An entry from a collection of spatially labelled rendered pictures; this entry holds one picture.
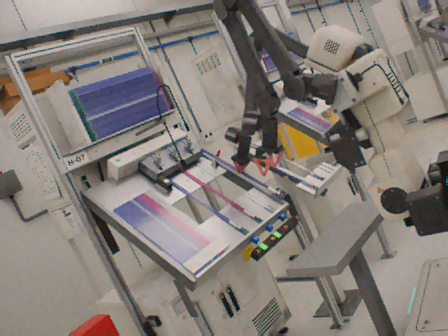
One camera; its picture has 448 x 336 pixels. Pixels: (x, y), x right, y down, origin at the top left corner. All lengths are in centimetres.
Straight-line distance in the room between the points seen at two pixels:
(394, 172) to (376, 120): 19
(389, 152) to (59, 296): 270
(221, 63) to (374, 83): 179
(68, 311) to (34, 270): 41
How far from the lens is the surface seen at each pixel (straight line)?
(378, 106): 160
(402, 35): 629
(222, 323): 227
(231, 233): 198
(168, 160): 224
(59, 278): 360
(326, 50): 159
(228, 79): 316
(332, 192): 309
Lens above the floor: 126
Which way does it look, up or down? 6 degrees down
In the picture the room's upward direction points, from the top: 25 degrees counter-clockwise
